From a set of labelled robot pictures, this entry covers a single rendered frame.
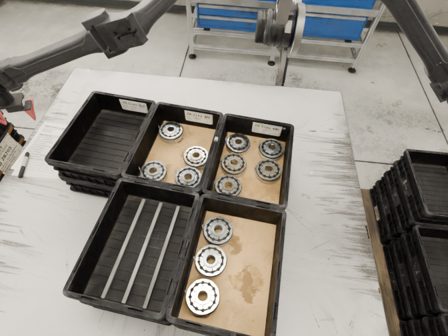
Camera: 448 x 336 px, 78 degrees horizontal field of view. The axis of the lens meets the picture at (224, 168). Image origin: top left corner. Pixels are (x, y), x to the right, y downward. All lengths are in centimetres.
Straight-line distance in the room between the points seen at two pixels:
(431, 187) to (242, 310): 131
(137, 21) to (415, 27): 64
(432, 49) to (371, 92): 232
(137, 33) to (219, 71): 221
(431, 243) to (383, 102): 159
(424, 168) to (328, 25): 160
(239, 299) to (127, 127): 86
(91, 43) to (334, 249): 109
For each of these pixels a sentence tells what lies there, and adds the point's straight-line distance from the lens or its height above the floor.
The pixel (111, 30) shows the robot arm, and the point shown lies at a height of 138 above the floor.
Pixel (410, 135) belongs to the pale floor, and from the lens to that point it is 289.
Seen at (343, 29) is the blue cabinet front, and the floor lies 42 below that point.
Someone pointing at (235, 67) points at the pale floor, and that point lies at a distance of 303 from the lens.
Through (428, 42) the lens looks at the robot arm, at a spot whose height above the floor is 144.
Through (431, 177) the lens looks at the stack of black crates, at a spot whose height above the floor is 49.
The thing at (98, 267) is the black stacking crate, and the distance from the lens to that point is 106.
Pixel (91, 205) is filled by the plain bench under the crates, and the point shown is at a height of 70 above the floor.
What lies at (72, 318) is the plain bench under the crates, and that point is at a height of 70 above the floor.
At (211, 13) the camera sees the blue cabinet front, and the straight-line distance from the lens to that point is 292.
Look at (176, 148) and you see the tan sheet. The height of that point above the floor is 83.
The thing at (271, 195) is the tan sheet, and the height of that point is 83.
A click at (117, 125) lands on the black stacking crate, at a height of 83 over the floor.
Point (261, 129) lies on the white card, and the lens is 122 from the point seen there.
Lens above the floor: 178
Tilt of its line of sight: 56 degrees down
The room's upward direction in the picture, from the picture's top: 3 degrees clockwise
